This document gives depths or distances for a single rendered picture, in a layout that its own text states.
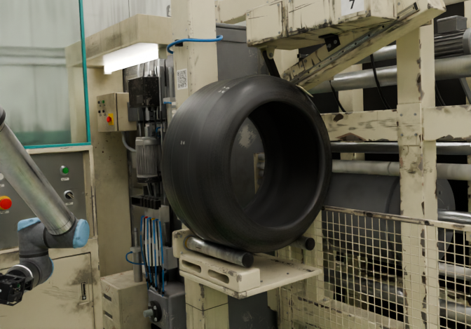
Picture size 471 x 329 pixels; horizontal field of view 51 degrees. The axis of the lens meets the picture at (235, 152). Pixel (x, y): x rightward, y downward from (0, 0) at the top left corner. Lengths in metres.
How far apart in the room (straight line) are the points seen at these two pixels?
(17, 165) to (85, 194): 0.71
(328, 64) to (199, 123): 0.61
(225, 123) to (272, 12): 0.60
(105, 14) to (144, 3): 0.92
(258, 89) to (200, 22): 0.47
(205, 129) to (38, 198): 0.52
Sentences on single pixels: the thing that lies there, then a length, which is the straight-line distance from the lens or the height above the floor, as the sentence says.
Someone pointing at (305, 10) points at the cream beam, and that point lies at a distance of 1.78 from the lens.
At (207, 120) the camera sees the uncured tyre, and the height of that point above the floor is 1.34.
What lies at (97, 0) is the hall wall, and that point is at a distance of 11.17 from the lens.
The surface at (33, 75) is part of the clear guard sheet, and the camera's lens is 2.02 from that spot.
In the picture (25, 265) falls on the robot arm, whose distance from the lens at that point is 1.68.
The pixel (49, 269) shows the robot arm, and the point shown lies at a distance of 1.77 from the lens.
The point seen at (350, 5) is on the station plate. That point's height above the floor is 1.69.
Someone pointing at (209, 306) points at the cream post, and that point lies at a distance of 1.99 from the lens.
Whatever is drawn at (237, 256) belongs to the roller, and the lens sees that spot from 1.58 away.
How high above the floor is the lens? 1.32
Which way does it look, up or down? 3 degrees down
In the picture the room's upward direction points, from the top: 2 degrees counter-clockwise
